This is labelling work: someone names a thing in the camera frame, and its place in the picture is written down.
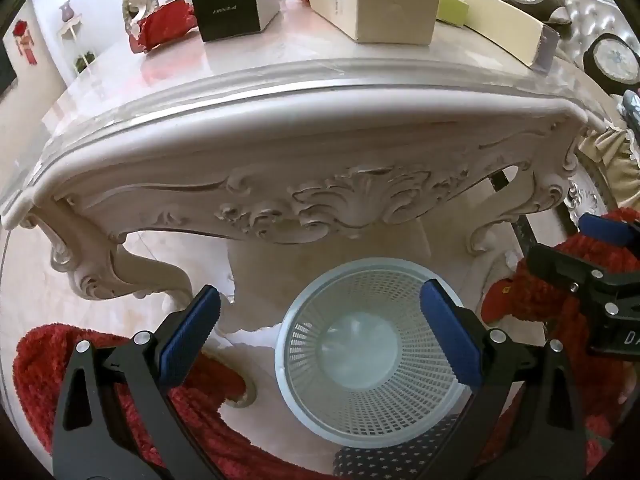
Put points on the large brown cardboard box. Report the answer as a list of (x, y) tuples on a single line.
[(380, 5)]

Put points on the white tufted sofa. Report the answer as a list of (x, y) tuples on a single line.
[(595, 10)]

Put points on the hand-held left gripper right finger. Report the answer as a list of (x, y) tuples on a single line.
[(450, 335)]

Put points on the light blue mesh waste basket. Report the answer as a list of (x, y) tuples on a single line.
[(360, 340)]

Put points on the purple vase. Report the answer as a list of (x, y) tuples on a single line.
[(66, 11)]

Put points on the round clock on stand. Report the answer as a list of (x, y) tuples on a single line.
[(615, 62)]

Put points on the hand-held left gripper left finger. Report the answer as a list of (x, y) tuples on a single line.
[(192, 330)]

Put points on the black box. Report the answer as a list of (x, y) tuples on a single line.
[(225, 10)]

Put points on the green box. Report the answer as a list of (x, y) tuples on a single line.
[(452, 10)]

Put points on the white carved table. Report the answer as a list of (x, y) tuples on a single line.
[(300, 125)]

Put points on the small white wall shelf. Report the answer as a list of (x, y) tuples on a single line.
[(70, 27)]

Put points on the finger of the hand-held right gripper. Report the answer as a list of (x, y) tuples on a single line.
[(605, 229), (560, 265)]

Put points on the red crumpled cloth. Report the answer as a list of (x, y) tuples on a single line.
[(165, 25)]

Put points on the beige fringed cloth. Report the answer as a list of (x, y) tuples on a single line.
[(612, 165)]

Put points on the red wall decoration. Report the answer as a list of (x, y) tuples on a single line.
[(24, 40)]

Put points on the long cream box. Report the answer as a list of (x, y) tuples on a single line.
[(500, 20)]

